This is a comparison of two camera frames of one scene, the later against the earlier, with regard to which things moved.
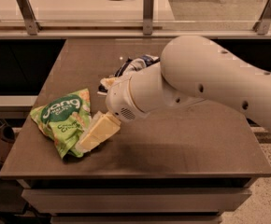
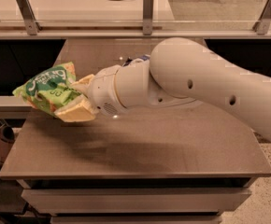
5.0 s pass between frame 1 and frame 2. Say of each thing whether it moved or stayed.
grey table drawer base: stayed
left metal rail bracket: stayed
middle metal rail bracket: stayed
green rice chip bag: moved
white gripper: moved
